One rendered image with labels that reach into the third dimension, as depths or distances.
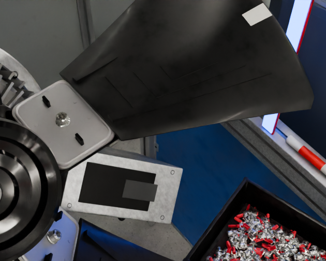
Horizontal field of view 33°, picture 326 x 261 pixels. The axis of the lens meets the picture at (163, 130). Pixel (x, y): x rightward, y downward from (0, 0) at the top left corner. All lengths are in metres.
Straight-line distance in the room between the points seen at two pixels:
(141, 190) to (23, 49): 0.89
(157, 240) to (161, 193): 1.07
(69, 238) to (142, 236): 1.20
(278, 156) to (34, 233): 0.55
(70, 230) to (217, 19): 0.27
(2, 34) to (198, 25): 0.90
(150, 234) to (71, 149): 1.27
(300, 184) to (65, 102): 0.50
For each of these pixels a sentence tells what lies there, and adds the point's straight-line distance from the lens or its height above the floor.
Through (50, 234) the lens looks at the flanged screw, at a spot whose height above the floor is 1.12.
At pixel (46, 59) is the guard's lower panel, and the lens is 1.58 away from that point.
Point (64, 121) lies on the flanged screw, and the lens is 0.52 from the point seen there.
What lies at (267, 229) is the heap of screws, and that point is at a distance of 0.86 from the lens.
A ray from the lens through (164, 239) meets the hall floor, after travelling 1.76.
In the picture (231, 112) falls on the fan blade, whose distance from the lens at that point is 0.55.
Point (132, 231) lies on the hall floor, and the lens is 1.77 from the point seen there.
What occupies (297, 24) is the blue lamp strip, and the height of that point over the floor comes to 1.10.
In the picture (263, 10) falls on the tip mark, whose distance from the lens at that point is 0.63.
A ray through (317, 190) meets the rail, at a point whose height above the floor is 0.84.
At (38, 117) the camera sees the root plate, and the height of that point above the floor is 1.18.
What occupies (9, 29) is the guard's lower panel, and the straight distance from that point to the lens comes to 1.44.
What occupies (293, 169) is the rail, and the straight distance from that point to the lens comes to 0.93.
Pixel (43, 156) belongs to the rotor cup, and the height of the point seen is 1.23.
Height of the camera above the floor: 1.61
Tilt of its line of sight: 55 degrees down
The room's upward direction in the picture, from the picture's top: 1 degrees clockwise
